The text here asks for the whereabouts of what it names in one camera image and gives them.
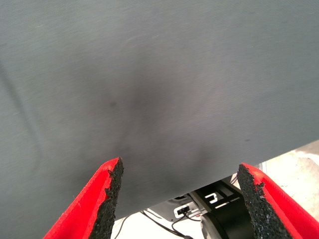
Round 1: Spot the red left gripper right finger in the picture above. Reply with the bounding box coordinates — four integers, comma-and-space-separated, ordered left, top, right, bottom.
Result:
236, 162, 319, 239

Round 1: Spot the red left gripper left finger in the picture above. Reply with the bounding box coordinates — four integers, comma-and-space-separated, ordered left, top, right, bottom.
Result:
42, 156, 125, 239

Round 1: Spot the black cylinder with grey rim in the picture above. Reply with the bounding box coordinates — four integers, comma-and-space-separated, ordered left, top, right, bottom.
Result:
200, 210, 255, 239

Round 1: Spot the grey panel with port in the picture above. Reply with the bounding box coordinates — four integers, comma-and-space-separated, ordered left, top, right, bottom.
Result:
149, 195, 207, 222

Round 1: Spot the dark grey table cloth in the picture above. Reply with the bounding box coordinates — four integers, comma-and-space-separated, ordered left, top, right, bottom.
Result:
0, 0, 319, 239

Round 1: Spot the thin black floor cable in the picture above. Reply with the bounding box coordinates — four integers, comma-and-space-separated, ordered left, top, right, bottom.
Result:
111, 215, 130, 239
141, 210, 186, 237

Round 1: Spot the black plugged cable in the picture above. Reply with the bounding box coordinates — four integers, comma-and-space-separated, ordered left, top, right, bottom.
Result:
171, 208, 194, 239

